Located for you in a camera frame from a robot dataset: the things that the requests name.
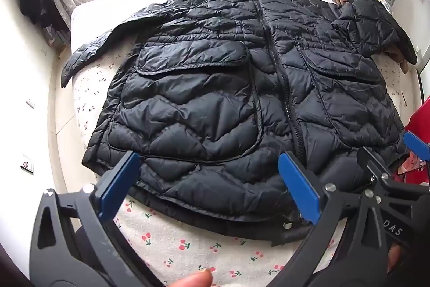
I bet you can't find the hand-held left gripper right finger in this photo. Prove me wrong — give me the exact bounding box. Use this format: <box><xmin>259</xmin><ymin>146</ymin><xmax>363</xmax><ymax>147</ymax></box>
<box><xmin>269</xmin><ymin>151</ymin><xmax>387</xmax><ymax>287</ymax></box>

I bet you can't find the person's left hand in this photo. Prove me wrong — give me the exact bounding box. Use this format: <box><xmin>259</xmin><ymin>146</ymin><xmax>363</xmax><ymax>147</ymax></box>
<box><xmin>168</xmin><ymin>267</ymin><xmax>213</xmax><ymax>287</ymax></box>

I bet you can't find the person's right hand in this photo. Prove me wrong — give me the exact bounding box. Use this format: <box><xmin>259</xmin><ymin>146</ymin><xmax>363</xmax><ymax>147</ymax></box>
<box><xmin>386</xmin><ymin>243</ymin><xmax>405</xmax><ymax>274</ymax></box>

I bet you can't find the wall switch with pink sticker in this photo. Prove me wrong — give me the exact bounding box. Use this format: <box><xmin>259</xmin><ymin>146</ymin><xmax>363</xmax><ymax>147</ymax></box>
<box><xmin>21</xmin><ymin>154</ymin><xmax>34</xmax><ymax>175</ymax></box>

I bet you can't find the bed with cherry print sheet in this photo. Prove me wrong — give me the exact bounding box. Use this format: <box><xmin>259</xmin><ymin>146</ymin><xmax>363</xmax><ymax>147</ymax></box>
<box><xmin>69</xmin><ymin>0</ymin><xmax>424</xmax><ymax>287</ymax></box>

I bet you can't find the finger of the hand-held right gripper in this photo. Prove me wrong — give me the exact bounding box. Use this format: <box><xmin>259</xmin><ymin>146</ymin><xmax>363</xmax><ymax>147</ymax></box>
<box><xmin>357</xmin><ymin>146</ymin><xmax>430</xmax><ymax>194</ymax></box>
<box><xmin>403</xmin><ymin>131</ymin><xmax>430</xmax><ymax>162</ymax></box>

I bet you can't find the person's red printed clothing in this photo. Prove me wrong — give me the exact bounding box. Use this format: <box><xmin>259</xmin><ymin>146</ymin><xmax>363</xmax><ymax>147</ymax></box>
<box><xmin>396</xmin><ymin>99</ymin><xmax>430</xmax><ymax>180</ymax></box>

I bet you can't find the black quilted puffer jacket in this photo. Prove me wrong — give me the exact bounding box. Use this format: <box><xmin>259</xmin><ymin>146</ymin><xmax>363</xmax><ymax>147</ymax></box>
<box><xmin>60</xmin><ymin>0</ymin><xmax>412</xmax><ymax>239</ymax></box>

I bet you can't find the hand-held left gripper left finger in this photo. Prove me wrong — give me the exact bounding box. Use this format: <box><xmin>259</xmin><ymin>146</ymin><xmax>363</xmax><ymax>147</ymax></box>
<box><xmin>30</xmin><ymin>150</ymin><xmax>158</xmax><ymax>287</ymax></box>

